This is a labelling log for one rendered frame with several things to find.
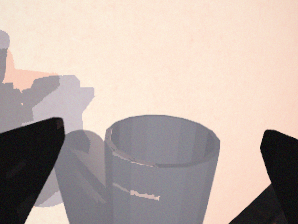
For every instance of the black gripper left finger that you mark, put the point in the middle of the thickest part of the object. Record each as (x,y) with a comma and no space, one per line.
(27,157)

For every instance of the grey metal cup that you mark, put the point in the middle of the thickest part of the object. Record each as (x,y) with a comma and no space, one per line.
(159,169)

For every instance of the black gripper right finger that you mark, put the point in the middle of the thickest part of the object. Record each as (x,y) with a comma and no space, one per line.
(280,155)

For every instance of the grey metal post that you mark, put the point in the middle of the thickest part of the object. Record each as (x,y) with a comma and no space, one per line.
(80,174)

